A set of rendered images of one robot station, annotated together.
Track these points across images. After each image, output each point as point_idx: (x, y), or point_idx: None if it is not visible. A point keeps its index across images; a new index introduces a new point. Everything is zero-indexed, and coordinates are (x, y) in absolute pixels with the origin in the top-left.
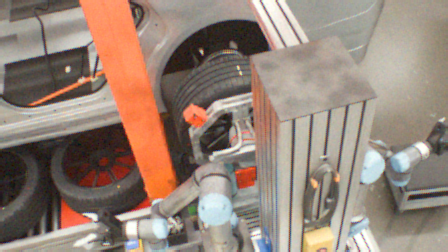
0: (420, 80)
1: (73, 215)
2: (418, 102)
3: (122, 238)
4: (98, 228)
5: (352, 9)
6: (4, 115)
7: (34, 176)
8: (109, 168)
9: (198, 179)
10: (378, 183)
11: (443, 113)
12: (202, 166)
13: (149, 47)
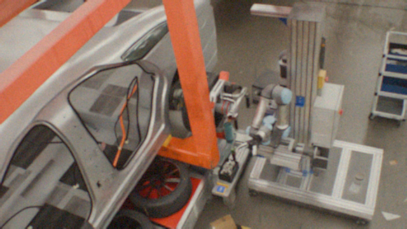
0: (220, 64)
1: (169, 219)
2: (230, 72)
3: (259, 142)
4: (252, 144)
5: (211, 32)
6: (118, 179)
7: (138, 214)
8: (167, 179)
9: (267, 95)
10: (255, 107)
11: (243, 69)
12: (264, 90)
13: (161, 94)
